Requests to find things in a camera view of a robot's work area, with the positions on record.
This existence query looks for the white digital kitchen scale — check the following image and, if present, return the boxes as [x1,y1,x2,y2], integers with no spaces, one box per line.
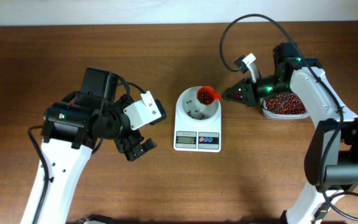
[173,94,222,152]

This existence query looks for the red beans in bowl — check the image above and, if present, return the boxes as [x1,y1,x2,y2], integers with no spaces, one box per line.
[183,99,206,119]

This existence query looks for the left black camera cable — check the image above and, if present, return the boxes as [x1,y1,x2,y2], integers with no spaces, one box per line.
[27,76,147,224]

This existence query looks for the red adzuki beans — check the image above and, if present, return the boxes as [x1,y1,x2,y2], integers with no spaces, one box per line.
[264,93,307,115]

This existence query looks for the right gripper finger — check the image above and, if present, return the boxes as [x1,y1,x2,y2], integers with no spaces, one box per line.
[222,93,243,103]
[222,82,244,96]

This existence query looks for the clear plastic food container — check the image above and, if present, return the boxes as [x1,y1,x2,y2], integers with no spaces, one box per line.
[260,93,309,120]

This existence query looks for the right black camera cable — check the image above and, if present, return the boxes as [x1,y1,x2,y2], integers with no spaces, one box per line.
[219,13,358,222]

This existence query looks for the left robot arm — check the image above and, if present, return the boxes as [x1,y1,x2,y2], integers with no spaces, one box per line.
[21,68,167,223]

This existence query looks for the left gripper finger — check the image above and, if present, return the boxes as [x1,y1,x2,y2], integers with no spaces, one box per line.
[126,151,142,161]
[135,138,158,156]

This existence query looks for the red plastic measuring scoop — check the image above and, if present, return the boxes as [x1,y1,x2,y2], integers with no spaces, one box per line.
[196,86,222,106]

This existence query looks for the black camera cable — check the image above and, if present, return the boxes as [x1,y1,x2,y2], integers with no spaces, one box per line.
[27,76,147,224]
[219,13,358,222]

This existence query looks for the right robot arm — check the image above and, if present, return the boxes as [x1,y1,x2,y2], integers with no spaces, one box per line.
[222,43,358,223]

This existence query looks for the white round bowl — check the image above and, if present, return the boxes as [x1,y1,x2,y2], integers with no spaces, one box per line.
[180,86,219,120]

